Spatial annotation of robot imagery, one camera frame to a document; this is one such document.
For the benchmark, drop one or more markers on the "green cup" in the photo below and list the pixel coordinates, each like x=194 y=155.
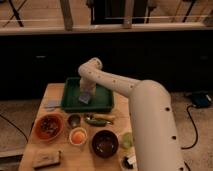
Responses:
x=126 y=140

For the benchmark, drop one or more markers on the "blue sponge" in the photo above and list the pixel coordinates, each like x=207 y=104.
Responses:
x=85 y=98

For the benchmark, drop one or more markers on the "wooden handled tool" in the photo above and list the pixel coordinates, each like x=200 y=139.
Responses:
x=109 y=118

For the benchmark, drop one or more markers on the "blue black floor device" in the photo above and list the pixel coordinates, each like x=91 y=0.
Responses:
x=201 y=100

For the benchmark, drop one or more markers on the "grey blue cloth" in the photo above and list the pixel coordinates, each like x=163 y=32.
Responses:
x=51 y=104

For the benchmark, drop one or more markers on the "dark brown bowl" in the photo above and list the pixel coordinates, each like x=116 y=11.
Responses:
x=105 y=143

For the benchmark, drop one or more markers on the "black and white object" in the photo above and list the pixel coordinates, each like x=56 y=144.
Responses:
x=127 y=164

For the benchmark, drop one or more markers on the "green plastic tray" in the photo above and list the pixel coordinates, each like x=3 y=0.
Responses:
x=102 y=101

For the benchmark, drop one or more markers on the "small bowl with orange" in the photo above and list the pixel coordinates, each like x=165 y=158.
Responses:
x=78 y=136

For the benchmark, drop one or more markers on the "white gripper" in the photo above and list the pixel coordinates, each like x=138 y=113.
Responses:
x=87 y=86

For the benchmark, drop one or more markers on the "brown block sponge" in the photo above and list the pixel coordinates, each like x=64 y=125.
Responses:
x=47 y=159

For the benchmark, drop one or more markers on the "green pepper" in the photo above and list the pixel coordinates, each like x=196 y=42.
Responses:
x=98 y=123

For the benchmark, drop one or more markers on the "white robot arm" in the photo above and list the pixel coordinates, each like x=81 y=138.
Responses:
x=155 y=136

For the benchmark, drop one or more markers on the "orange bowl with food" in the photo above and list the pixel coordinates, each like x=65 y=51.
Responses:
x=48 y=127

